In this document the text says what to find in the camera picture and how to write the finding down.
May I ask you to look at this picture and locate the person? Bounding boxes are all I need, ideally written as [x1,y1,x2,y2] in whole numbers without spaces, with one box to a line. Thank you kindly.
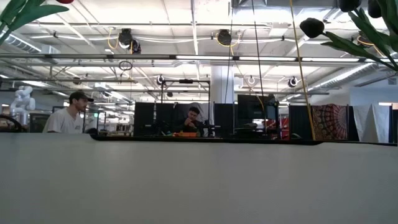
[42,90,95,134]
[175,106,206,138]

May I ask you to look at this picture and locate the black partition panel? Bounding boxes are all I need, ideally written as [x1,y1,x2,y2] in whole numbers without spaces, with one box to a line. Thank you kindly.
[213,103,234,138]
[288,105,313,141]
[133,102,157,138]

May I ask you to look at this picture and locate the orange plastic object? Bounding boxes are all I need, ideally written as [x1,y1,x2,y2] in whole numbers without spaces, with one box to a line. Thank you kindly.
[172,131,198,138]

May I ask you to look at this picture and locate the black monitor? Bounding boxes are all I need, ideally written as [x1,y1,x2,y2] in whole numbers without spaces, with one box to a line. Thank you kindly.
[238,94,279,121]

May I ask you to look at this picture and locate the patterned tapestry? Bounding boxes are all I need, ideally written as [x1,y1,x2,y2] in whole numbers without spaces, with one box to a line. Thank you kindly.
[312,104,348,141]

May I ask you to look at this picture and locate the white hanging sheet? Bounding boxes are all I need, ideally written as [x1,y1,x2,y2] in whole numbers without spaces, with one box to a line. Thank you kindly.
[353,104,393,144]

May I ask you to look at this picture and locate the black metal stand frame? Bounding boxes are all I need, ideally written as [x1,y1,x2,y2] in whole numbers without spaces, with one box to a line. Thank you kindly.
[160,79,211,127]

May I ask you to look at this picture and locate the black hanging cable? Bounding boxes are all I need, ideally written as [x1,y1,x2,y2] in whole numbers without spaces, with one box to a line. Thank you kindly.
[252,6,269,133]

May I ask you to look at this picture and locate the black cable loop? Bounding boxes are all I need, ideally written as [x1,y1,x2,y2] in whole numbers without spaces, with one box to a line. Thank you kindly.
[118,60,134,72]

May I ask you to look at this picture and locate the yellow cable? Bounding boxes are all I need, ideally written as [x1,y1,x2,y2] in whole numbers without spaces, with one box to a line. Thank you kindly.
[289,0,317,141]

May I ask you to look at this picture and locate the silver ventilation duct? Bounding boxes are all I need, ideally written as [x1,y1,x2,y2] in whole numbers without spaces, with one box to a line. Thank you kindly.
[306,49,398,91]
[4,30,43,54]

